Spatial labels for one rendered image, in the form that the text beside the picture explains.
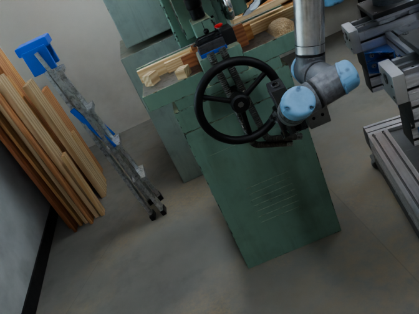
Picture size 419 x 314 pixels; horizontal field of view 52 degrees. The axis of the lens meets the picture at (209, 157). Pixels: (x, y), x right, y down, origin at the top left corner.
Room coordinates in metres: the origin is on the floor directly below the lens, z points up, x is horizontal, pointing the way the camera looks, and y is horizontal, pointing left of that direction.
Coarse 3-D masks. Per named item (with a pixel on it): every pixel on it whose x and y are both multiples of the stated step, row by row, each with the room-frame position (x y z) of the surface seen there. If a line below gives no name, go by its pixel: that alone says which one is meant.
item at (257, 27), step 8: (288, 8) 1.57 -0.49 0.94; (272, 16) 1.57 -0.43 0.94; (280, 16) 1.57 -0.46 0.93; (288, 16) 1.57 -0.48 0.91; (256, 24) 1.57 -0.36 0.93; (264, 24) 1.57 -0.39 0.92; (256, 32) 1.58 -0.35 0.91; (168, 64) 1.60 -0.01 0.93; (176, 64) 1.59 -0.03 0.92; (168, 72) 1.60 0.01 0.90
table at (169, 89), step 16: (288, 32) 1.42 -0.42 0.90; (256, 48) 1.42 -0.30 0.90; (272, 48) 1.42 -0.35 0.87; (288, 48) 1.42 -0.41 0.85; (160, 80) 1.55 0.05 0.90; (176, 80) 1.46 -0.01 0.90; (192, 80) 1.44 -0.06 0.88; (144, 96) 1.45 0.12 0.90; (160, 96) 1.44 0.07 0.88; (176, 96) 1.44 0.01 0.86
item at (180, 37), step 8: (160, 0) 1.78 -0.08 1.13; (168, 0) 1.78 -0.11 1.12; (216, 0) 1.77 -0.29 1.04; (168, 8) 1.78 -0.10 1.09; (216, 8) 1.77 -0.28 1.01; (168, 16) 1.78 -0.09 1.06; (224, 16) 1.77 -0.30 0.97; (176, 24) 1.78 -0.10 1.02; (176, 32) 1.78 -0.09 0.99; (176, 40) 1.80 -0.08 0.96; (184, 40) 1.78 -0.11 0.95; (192, 40) 1.78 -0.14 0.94
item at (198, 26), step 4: (204, 16) 1.60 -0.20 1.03; (208, 16) 1.57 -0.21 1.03; (192, 20) 1.64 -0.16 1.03; (196, 20) 1.60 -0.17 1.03; (200, 20) 1.56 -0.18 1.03; (204, 20) 1.55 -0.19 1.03; (208, 20) 1.54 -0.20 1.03; (212, 20) 1.56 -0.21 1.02; (192, 24) 1.56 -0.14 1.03; (196, 24) 1.55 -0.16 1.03; (200, 24) 1.55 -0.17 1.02; (204, 24) 1.55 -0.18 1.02; (208, 24) 1.54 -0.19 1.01; (212, 24) 1.54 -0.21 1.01; (192, 28) 1.67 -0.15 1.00; (196, 28) 1.55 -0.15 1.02; (200, 28) 1.55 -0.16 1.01; (204, 28) 1.55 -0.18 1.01; (208, 28) 1.54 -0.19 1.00; (212, 28) 1.54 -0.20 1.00; (196, 32) 1.55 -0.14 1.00; (200, 32) 1.55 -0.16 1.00; (196, 36) 1.56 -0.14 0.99; (200, 36) 1.55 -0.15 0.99
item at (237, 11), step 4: (220, 0) 1.74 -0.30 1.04; (232, 0) 1.74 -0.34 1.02; (236, 0) 1.74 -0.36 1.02; (240, 0) 1.73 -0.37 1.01; (244, 0) 1.74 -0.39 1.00; (232, 4) 1.74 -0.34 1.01; (236, 4) 1.74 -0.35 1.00; (240, 4) 1.73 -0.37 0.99; (244, 4) 1.73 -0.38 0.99; (236, 8) 1.74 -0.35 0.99; (240, 8) 1.74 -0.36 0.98; (244, 8) 1.73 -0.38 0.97; (224, 12) 1.74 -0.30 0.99; (236, 12) 1.74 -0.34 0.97; (240, 12) 1.74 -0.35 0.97
